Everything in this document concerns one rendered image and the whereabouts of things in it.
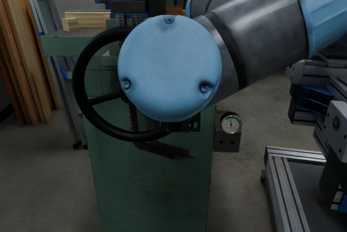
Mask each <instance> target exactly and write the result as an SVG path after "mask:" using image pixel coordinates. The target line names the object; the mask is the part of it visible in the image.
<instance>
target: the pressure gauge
mask: <svg viewBox="0 0 347 232"><path fill-rule="evenodd" d="M230 120H231V121H230ZM230 124H232V126H231V125H230ZM220 126H221V129H222V130H223V131H224V132H225V133H226V134H227V135H231V134H234V133H237V132H238V131H239V130H240V129H241V127H242V121H241V119H240V117H239V115H238V114H237V113H235V112H226V113H224V114H223V115H222V116H221V118H220Z"/></svg>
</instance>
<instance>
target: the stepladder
mask: <svg viewBox="0 0 347 232"><path fill-rule="evenodd" d="M29 1H30V4H31V7H32V10H33V13H34V16H35V19H36V23H37V26H38V29H39V33H38V34H39V36H43V35H46V34H49V33H52V32H55V31H57V30H60V29H63V26H62V23H61V20H60V17H59V14H58V11H57V8H56V5H55V2H54V0H29ZM66 57H67V60H68V63H69V66H70V69H71V71H69V67H68V64H67V60H66ZM66 57H65V56H47V58H48V61H49V64H50V68H51V71H52V75H53V78H54V81H55V84H56V87H57V91H58V94H59V97H60V100H61V104H62V107H63V109H64V113H65V116H66V120H67V123H68V126H69V129H70V133H71V136H72V139H73V142H74V144H73V149H78V148H79V146H80V145H81V144H82V143H83V147H84V149H88V145H87V139H86V133H85V127H84V121H83V115H82V111H81V110H80V108H79V106H78V104H77V102H76V100H75V97H74V94H73V89H72V70H73V66H74V60H73V57H71V56H66ZM65 94H66V95H65ZM66 96H67V99H68V102H69V106H70V109H71V111H72V112H71V113H70V109H69V106H68V103H67V99H66ZM72 115H73V117H74V120H75V123H76V126H77V129H78V132H79V134H80V137H81V140H82V142H81V140H78V137H77V133H76V129H75V126H74V123H73V119H72Z"/></svg>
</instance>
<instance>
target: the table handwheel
mask: <svg viewBox="0 0 347 232"><path fill-rule="evenodd" d="M135 27H136V26H119V27H114V28H110V29H107V30H105V31H103V32H101V33H99V34H97V35H95V36H94V37H92V38H91V39H90V40H89V41H88V42H87V43H86V44H85V45H84V46H83V47H82V49H81V50H80V52H79V53H78V55H77V57H76V59H75V62H74V66H73V70H72V89H73V94H74V97H75V100H76V102H77V104H78V106H79V108H80V110H81V111H82V113H83V114H84V116H85V117H86V118H87V119H88V120H89V122H90V123H92V124H93V125H94V126H95V127H96V128H97V129H99V130H100V131H102V132H103V133H105V134H107V135H109V136H111V137H113V138H116V139H119V140H122V141H126V142H135V143H142V142H150V141H154V140H158V139H160V138H163V137H165V136H167V135H169V134H170V133H171V132H161V131H154V129H153V130H149V131H140V132H139V131H128V130H124V129H121V128H118V127H115V126H113V125H112V124H110V123H109V122H107V121H106V120H104V119H103V118H102V117H101V116H100V115H99V114H98V113H97V112H96V111H95V110H94V108H93V107H92V106H93V105H96V104H99V103H102V102H105V101H109V100H113V99H117V98H121V100H122V101H123V102H125V103H127V104H131V105H134V104H133V103H132V102H131V101H130V100H129V98H128V97H127V96H126V94H125V93H124V91H123V90H122V88H121V85H120V87H119V90H118V91H115V92H111V93H109V94H106V95H103V96H99V97H96V98H92V99H88V97H87V94H86V91H85V83H84V78H85V71H86V68H87V65H88V63H89V61H90V59H91V58H92V57H93V55H94V54H95V53H96V52H97V51H98V50H99V49H100V48H102V47H103V46H105V45H107V44H109V43H112V42H115V41H119V40H125V39H126V38H127V36H128V35H129V33H130V32H131V31H132V30H133V29H134V28H135Z"/></svg>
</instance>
